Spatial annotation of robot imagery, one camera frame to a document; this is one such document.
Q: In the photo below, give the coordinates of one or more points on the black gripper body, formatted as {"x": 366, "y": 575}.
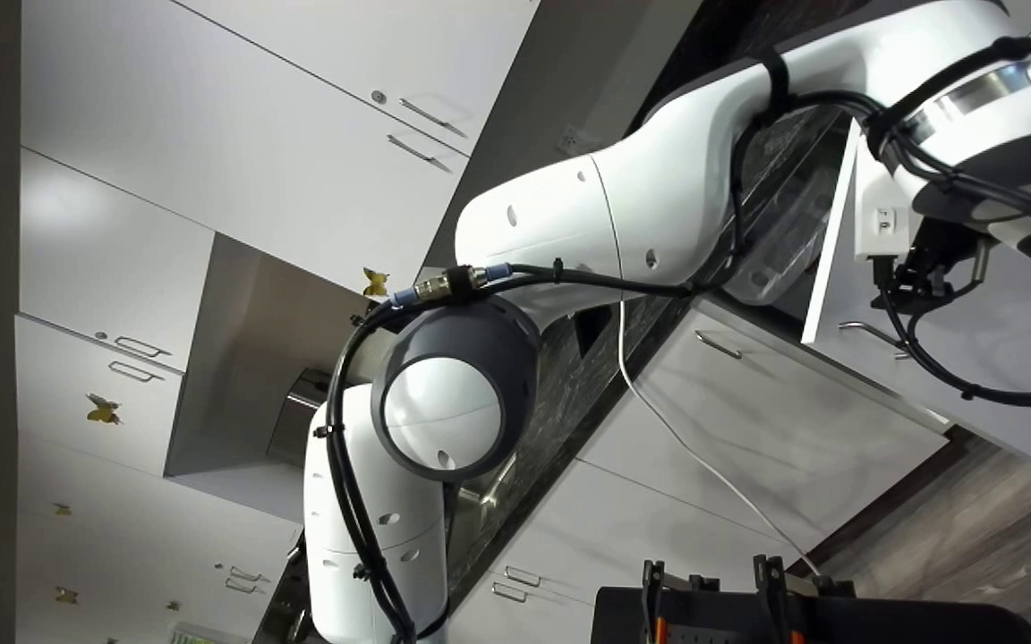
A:
{"x": 917, "y": 279}

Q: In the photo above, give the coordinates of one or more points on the white bottom cabinet door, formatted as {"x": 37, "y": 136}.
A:
{"x": 981, "y": 337}

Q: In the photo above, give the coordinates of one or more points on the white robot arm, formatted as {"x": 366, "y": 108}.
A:
{"x": 941, "y": 105}

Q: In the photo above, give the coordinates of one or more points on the grey lower drawer cabinet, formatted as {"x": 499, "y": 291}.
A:
{"x": 728, "y": 445}

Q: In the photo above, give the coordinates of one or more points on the orange black clamp left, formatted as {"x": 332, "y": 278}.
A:
{"x": 657, "y": 601}

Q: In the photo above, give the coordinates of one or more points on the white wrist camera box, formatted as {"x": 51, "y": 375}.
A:
{"x": 886, "y": 220}

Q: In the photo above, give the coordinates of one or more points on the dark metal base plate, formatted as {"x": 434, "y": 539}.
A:
{"x": 811, "y": 619}

